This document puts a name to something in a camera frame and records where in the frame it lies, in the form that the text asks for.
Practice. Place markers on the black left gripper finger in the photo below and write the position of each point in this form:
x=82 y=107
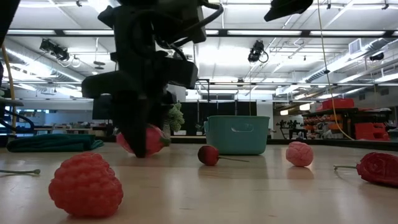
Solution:
x=158 y=112
x=133 y=124

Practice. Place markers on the large pinkish red fruit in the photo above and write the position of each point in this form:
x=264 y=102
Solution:
x=155 y=140

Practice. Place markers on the red cherry with stem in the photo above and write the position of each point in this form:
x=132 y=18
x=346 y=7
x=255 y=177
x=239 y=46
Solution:
x=207 y=155

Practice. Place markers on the large coral red raspberry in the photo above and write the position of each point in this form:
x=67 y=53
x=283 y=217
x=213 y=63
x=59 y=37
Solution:
x=85 y=185

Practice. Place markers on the thin grey green stem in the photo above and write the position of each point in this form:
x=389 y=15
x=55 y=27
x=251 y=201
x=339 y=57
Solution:
x=18 y=171

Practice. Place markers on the light pink raspberry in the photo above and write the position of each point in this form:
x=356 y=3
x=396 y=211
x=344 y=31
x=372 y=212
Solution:
x=299 y=154

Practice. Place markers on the deep red textured fruit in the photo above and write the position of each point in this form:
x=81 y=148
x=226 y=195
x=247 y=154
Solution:
x=377 y=169

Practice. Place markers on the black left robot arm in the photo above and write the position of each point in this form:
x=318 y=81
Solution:
x=140 y=28

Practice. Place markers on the green plant in patterned pot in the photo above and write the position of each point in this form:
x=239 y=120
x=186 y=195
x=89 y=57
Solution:
x=175 y=118

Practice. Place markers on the white box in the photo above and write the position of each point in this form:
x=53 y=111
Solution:
x=180 y=93

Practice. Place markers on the black partition panels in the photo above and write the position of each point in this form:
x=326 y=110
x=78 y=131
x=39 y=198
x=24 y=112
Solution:
x=224 y=109

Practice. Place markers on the teal plastic bin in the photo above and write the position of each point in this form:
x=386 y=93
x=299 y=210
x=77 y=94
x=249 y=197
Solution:
x=236 y=140

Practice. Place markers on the green folded cloth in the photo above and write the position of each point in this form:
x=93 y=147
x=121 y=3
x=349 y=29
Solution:
x=49 y=143

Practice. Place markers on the black ceiling fixture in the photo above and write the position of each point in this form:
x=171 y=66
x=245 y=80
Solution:
x=54 y=49

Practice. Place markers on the red storage crate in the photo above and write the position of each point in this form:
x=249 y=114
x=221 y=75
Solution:
x=338 y=104

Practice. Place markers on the dark curved tubing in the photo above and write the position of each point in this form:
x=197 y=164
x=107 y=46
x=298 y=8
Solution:
x=18 y=118

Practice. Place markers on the black shelf table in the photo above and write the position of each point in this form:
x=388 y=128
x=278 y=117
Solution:
x=348 y=113

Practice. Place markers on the red crate stack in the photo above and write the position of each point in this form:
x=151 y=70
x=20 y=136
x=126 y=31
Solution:
x=371 y=132

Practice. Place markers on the black overhead frame beam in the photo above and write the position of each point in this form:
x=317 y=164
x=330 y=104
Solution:
x=264 y=32

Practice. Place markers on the black hanging ceiling camera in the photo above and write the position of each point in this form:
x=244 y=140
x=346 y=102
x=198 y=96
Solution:
x=256 y=51

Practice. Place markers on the black metal frame rack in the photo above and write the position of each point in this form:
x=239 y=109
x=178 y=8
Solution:
x=207 y=90

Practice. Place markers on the black table frame rail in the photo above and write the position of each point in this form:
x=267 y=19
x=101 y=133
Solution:
x=273 y=142

